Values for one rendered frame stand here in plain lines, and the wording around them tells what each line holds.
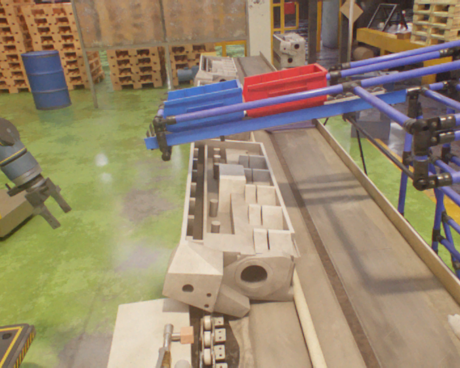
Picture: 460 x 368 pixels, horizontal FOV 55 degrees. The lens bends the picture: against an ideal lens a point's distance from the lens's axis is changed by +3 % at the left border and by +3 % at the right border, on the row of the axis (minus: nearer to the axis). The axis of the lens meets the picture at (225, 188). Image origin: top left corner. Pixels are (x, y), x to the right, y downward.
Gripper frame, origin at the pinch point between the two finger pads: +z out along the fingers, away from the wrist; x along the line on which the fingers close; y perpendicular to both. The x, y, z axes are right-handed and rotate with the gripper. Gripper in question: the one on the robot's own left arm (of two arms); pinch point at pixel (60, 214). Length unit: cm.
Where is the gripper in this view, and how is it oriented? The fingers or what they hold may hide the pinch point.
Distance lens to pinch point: 172.2
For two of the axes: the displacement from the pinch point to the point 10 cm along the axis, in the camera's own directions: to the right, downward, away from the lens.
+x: -0.4, -3.8, 9.2
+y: 8.7, -4.6, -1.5
